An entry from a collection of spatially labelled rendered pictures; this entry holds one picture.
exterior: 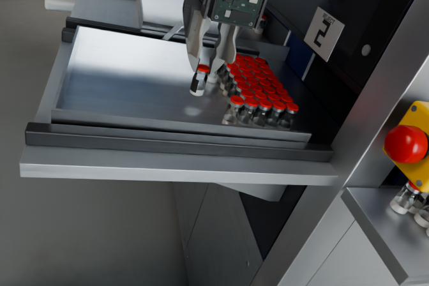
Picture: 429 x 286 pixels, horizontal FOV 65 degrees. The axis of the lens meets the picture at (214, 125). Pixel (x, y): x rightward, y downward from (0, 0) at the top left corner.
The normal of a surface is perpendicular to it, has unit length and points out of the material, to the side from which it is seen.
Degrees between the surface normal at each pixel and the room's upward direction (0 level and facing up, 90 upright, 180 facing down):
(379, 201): 0
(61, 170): 90
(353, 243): 90
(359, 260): 90
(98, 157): 0
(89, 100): 0
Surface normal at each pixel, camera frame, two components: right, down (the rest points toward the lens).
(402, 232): 0.25, -0.80
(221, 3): 0.20, 0.59
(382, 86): -0.94, -0.08
